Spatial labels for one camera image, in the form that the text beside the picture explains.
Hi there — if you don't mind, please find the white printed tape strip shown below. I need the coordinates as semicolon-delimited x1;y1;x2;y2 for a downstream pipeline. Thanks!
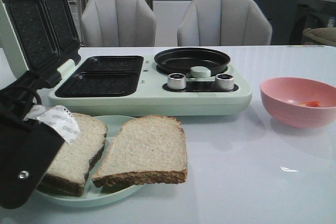
24;105;80;145

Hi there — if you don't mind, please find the white drawer cabinet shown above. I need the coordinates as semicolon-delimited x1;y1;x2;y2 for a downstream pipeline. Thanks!
152;0;200;47

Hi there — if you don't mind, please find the mint green round plate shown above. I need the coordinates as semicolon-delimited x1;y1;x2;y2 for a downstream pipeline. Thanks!
36;115;142;208

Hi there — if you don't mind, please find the black round frying pan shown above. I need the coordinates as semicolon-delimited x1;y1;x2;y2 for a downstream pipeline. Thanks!
154;47;230;76

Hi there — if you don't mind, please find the white bread slice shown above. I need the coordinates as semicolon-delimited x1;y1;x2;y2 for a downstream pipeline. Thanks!
92;115;188;187
39;113;108;197

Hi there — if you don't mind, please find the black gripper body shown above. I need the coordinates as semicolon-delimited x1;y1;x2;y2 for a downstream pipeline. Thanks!
1;71;41;114

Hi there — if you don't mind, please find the silver control knob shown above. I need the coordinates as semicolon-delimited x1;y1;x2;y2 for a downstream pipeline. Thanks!
215;73;234;91
167;73;186;90

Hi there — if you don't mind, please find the orange shrimp piece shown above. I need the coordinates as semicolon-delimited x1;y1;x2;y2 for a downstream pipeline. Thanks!
299;101;321;108

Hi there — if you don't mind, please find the left silver control knob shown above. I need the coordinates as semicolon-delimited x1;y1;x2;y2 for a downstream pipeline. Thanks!
167;73;186;90

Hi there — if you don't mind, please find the mint green breakfast maker base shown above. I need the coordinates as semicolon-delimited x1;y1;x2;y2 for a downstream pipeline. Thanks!
49;55;252;116

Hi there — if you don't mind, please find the mint green breakfast maker lid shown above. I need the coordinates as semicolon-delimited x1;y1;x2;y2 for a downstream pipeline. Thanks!
1;0;80;88

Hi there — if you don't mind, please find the right silver control knob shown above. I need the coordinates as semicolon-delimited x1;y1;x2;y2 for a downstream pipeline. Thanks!
215;73;234;91

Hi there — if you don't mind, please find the right grey upholstered chair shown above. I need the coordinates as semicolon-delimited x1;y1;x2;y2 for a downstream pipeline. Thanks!
177;0;272;46

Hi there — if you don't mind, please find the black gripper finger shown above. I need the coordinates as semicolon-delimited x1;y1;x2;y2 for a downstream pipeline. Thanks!
1;105;65;209

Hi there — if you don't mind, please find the pink plastic bowl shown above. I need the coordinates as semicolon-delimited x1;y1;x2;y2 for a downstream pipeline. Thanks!
260;77;335;129

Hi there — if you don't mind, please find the grey upholstered chair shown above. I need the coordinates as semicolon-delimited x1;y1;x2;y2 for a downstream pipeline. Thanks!
81;0;156;47
177;0;272;46

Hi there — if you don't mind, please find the left grey upholstered chair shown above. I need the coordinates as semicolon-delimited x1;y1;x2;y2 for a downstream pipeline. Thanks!
81;0;156;47

